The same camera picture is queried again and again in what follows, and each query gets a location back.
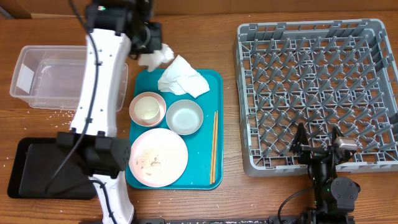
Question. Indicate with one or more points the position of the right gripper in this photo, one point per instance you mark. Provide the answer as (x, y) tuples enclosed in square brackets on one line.
[(300, 144)]

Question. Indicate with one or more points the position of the black rectangular tray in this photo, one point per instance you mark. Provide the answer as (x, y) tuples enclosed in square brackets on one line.
[(35, 162)]

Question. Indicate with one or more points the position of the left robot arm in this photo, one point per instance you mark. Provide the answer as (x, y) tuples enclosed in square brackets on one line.
[(115, 30)]

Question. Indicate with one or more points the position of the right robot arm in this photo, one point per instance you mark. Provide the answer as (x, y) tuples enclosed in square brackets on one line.
[(334, 196)]

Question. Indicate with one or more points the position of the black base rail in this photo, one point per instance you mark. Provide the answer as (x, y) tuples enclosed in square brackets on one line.
[(269, 220)]

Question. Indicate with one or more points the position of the clear plastic bin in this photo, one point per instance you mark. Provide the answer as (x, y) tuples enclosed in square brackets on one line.
[(49, 76)]

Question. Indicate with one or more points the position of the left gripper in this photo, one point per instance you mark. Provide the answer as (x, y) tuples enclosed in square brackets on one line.
[(155, 28)]

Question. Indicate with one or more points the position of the grey dishwasher rack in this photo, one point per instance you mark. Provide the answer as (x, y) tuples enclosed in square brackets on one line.
[(319, 74)]

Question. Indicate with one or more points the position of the grey bowl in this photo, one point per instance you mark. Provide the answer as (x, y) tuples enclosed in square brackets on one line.
[(184, 117)]

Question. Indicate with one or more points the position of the large pink plate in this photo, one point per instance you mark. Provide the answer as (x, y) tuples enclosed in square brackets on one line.
[(158, 157)]

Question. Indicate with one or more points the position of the small pink bowl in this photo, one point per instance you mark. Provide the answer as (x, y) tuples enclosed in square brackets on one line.
[(163, 108)]

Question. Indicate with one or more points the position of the white cup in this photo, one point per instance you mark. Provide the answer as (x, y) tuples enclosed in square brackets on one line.
[(147, 108)]

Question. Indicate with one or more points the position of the white napkin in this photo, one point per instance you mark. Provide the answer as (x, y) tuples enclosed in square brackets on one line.
[(180, 78), (158, 57)]

